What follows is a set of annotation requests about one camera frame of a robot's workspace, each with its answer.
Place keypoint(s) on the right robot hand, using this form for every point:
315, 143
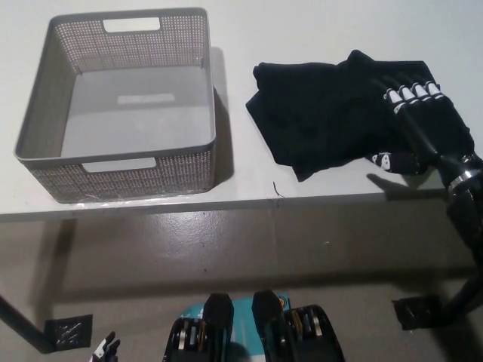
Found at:
445, 139

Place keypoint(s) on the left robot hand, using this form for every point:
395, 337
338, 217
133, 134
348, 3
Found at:
105, 348

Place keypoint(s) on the black t-shirt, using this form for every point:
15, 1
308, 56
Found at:
320, 113

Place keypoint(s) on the black floor tape patch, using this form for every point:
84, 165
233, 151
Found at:
69, 333
415, 313

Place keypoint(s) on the black table leg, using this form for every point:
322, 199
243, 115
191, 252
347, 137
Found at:
22, 320
466, 305

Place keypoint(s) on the clear tape strip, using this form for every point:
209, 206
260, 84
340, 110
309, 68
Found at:
94, 199

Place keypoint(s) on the grey perforated plastic basket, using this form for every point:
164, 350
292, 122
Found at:
124, 177

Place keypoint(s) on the thin dark thread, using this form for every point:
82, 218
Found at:
278, 193

